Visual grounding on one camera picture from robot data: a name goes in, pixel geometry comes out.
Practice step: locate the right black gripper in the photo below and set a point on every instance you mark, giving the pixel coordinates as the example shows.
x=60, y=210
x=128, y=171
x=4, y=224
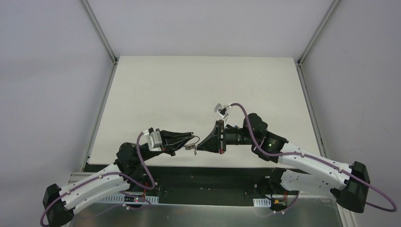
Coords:
x=222, y=137

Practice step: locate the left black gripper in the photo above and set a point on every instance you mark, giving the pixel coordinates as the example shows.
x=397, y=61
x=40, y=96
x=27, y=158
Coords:
x=163, y=141

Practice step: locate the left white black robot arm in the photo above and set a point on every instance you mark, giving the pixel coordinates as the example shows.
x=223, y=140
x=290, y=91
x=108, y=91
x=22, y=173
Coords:
x=128, y=171

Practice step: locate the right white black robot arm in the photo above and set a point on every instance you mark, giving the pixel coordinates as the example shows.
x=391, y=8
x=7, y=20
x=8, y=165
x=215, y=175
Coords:
x=316, y=175

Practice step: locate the front steel sheet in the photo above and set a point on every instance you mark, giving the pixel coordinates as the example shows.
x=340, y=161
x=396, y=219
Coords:
x=303, y=214

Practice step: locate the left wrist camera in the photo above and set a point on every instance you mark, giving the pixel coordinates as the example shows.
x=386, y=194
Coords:
x=154, y=139

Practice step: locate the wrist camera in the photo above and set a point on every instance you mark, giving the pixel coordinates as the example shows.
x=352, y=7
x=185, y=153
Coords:
x=222, y=111
x=154, y=139

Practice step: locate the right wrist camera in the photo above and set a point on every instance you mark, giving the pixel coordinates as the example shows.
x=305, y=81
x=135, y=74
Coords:
x=222, y=111

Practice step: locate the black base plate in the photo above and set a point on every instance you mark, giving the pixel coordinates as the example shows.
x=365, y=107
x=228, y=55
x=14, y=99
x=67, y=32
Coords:
x=210, y=185

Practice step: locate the left white cable duct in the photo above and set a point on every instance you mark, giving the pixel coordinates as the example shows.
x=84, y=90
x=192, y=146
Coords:
x=119, y=198

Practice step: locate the white cable duct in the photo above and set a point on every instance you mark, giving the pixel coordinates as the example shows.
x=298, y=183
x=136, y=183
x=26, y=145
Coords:
x=262, y=203
x=119, y=198

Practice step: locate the right white cable duct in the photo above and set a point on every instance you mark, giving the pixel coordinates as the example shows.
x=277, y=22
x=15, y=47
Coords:
x=262, y=203

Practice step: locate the left aluminium frame rail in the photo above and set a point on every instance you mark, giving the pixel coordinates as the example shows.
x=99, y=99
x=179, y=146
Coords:
x=84, y=67

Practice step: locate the aluminium frame rail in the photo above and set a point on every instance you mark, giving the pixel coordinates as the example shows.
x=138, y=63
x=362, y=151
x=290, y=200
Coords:
x=315, y=68
x=84, y=67

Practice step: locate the right aluminium frame rail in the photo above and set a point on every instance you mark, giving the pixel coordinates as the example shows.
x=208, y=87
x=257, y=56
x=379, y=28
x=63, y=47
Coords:
x=315, y=68

